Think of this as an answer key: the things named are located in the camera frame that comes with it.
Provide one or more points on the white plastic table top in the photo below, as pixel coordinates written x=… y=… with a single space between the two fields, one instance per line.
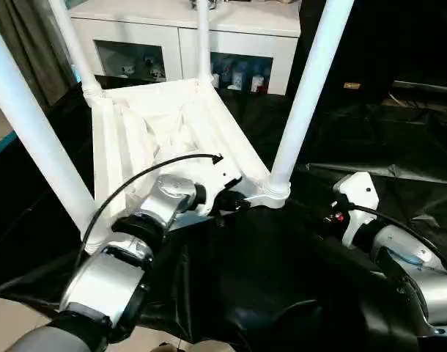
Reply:
x=172 y=117

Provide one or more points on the white plastic table leg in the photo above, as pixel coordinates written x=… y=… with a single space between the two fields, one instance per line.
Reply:
x=36 y=124
x=307 y=91
x=75 y=51
x=204 y=40

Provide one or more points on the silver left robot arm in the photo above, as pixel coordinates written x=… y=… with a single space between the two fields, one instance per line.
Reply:
x=106 y=282

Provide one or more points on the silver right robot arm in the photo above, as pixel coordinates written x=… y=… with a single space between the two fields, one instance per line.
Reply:
x=421 y=271

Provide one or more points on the black plastic mat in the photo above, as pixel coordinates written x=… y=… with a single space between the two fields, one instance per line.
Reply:
x=264 y=278

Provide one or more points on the black box with yellow label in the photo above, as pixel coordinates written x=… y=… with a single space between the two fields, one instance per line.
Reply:
x=355 y=40

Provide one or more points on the white glass-door cabinet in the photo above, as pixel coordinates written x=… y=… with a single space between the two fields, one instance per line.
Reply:
x=143 y=29

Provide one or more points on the dark crumpled object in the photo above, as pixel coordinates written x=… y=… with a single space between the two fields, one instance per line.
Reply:
x=210 y=3

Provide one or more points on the grey-brown curtain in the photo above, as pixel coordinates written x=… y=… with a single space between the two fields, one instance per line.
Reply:
x=25 y=47

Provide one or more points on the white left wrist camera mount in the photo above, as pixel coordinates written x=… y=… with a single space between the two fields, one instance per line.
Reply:
x=220 y=176

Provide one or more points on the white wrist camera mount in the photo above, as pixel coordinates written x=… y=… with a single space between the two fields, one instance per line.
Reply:
x=359 y=201
x=220 y=176

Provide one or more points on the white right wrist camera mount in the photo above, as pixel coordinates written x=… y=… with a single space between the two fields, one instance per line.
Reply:
x=359 y=201

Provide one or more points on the dark metal rail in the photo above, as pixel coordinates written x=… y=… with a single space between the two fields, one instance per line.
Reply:
x=425 y=86

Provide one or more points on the teal plastic frame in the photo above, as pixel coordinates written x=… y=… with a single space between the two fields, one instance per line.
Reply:
x=1 y=144

